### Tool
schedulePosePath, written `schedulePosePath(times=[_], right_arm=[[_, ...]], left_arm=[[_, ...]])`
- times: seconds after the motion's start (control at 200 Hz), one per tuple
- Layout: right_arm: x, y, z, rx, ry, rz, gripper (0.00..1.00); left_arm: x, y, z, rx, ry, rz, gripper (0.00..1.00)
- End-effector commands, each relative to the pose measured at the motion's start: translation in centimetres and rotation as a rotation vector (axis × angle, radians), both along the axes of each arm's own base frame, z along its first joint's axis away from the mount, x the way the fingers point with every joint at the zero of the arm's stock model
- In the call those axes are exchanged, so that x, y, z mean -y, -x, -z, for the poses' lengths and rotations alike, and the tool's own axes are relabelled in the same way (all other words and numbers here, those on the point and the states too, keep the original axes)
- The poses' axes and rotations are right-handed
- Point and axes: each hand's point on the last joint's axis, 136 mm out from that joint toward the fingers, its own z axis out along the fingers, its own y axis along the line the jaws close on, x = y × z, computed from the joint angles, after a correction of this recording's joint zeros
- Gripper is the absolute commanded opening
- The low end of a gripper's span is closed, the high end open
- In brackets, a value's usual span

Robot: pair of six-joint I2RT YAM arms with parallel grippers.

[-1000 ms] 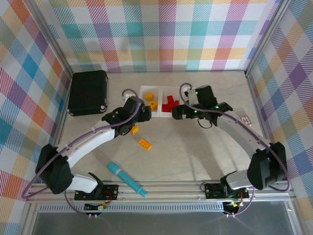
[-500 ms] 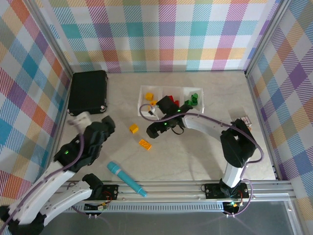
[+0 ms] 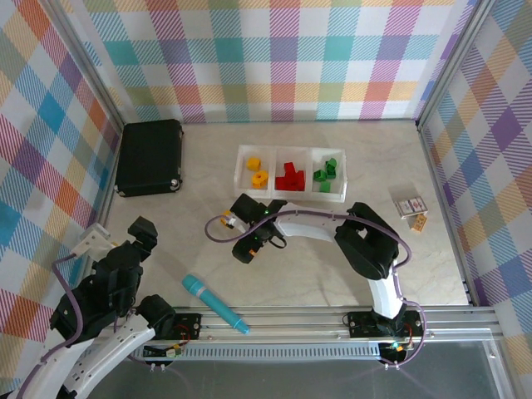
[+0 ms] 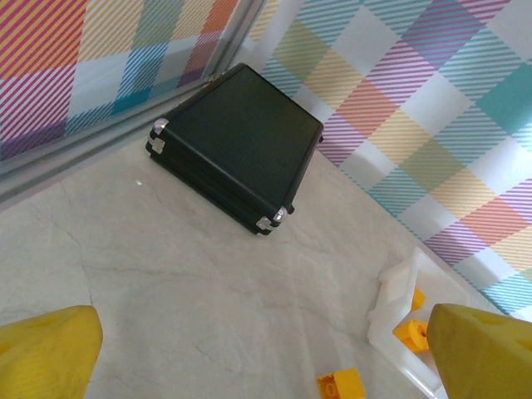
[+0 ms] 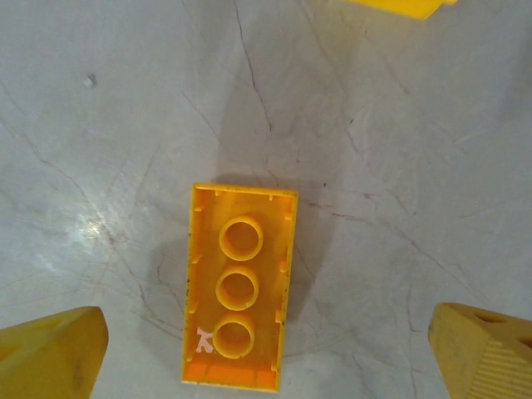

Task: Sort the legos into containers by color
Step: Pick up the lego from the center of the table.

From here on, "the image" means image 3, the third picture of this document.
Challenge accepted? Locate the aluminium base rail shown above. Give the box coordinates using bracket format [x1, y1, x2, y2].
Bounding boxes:
[81, 305, 506, 346]

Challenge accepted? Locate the aluminium frame post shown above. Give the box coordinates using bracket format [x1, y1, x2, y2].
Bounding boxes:
[39, 0, 128, 128]
[415, 0, 500, 128]

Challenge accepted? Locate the small orange cardboard box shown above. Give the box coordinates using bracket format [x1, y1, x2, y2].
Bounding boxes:
[408, 213, 431, 235]

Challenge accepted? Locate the aluminium frame side rail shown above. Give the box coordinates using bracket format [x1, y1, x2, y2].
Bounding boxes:
[416, 122, 479, 307]
[78, 122, 128, 292]

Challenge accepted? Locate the black hard case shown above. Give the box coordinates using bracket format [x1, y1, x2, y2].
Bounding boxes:
[114, 119, 185, 199]

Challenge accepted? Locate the white playing card box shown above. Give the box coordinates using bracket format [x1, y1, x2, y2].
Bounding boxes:
[392, 195, 429, 219]

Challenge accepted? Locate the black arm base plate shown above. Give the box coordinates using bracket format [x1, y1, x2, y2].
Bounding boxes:
[172, 312, 204, 340]
[347, 309, 426, 338]

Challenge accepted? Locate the white compartment tray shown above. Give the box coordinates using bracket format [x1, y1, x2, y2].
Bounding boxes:
[232, 144, 278, 198]

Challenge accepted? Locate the small circuit board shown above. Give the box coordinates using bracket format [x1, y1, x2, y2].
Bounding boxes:
[380, 338, 412, 354]
[143, 342, 184, 359]

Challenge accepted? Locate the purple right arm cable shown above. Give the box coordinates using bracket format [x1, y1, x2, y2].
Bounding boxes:
[204, 207, 427, 369]

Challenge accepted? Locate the grey metal plate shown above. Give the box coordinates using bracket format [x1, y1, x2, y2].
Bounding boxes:
[95, 338, 512, 399]

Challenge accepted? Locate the slotted grey cable duct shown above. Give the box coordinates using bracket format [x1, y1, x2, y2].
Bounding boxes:
[143, 344, 386, 361]

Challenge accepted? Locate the teal toy microphone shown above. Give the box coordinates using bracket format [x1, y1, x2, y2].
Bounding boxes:
[181, 273, 251, 336]

